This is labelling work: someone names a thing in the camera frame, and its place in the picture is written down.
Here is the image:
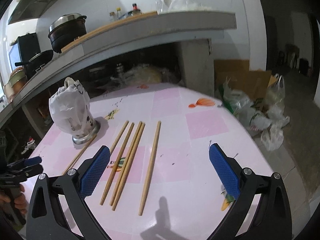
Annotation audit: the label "cardboard box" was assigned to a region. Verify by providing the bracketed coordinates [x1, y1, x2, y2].
[214, 60, 279, 105]

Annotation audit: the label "white plastic bag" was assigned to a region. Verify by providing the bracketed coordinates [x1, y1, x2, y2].
[49, 77, 90, 135]

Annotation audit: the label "yellow item in plastic bag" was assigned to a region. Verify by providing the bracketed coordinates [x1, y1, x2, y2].
[123, 64, 176, 86]

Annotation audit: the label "yellow cap bottle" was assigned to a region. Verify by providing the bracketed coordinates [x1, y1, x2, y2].
[116, 7, 123, 20]

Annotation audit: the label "black steamer pot with lid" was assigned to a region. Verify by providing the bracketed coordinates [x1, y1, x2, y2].
[48, 13, 87, 53]

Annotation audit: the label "green brown ceramic pot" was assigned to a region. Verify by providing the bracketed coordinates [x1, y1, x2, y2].
[9, 67, 27, 94]

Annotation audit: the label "metal utensil holder cup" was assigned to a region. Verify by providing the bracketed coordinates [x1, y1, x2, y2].
[72, 115, 101, 145]

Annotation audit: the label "plastic bags on floor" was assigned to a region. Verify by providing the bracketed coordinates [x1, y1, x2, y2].
[218, 74, 290, 152]

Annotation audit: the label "wooden chopstick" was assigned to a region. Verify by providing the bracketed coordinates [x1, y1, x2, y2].
[100, 122, 135, 205]
[110, 120, 129, 154]
[138, 121, 161, 216]
[112, 122, 145, 211]
[110, 121, 142, 206]

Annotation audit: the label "clear plastic bag on counter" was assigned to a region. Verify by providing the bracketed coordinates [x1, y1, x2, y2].
[168, 0, 211, 12]

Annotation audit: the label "wooden cutting board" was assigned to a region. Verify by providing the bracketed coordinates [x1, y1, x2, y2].
[61, 11, 158, 53]

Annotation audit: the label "black wok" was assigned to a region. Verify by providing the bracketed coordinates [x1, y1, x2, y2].
[15, 49, 54, 72]

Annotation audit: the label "person's left hand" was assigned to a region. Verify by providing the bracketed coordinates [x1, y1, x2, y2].
[0, 184, 27, 215]

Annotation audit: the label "red cap sauce bottle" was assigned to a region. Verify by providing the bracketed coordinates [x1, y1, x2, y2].
[132, 3, 142, 15]

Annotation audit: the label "wooden chopstick holder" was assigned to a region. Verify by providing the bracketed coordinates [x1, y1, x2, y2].
[62, 135, 97, 175]

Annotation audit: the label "grey concrete counter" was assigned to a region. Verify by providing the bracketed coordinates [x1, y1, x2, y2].
[1, 11, 236, 125]

